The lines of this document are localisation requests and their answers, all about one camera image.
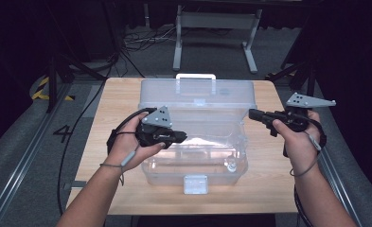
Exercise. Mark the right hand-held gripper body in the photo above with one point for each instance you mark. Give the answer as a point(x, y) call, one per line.
point(295, 121)

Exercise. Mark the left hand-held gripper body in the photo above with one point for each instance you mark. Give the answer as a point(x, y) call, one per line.
point(150, 137)

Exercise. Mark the clear plastic storage box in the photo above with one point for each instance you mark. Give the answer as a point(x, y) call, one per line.
point(199, 94)

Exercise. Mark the person's left hand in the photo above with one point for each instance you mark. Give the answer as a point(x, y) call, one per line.
point(125, 148)

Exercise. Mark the person's right hand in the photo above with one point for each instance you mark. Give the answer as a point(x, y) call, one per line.
point(300, 151)

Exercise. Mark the black metal stand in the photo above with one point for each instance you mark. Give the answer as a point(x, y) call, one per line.
point(51, 88)
point(310, 85)

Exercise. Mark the yellow black floor tape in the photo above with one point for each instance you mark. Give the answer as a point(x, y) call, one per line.
point(38, 94)

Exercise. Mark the grey metal desk frame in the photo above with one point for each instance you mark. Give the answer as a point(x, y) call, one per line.
point(218, 20)

